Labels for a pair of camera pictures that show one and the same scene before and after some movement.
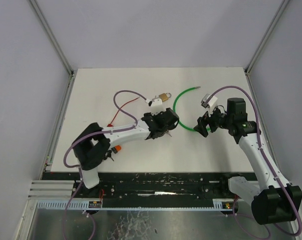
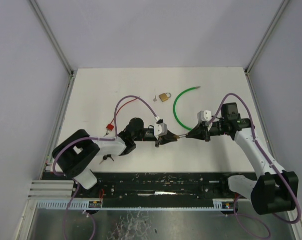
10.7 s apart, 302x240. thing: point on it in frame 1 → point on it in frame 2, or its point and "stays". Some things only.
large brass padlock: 164,97 stays
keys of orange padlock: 108,154 stays
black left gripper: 169,121 → 158,139
